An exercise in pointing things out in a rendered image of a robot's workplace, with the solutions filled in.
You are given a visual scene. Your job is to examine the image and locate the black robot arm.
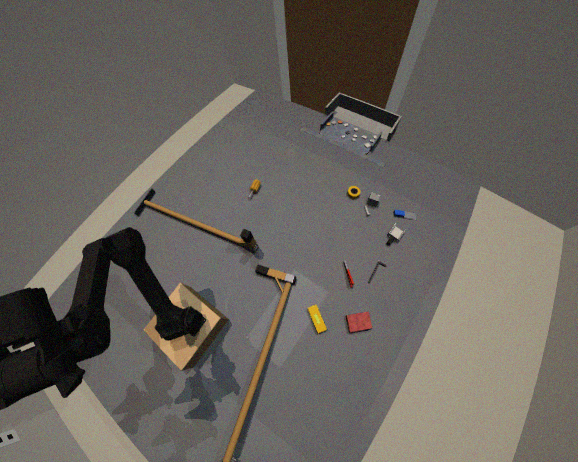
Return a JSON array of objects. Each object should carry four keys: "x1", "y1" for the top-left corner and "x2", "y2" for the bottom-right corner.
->
[{"x1": 0, "y1": 227, "x2": 206, "y2": 398}]

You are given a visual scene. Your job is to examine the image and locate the yellow ring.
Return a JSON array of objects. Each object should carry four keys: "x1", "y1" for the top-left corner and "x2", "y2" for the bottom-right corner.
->
[{"x1": 347, "y1": 186, "x2": 361, "y2": 199}]

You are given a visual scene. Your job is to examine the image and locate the red flat block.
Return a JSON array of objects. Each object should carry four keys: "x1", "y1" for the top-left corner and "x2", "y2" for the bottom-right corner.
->
[{"x1": 346, "y1": 312, "x2": 373, "y2": 333}]

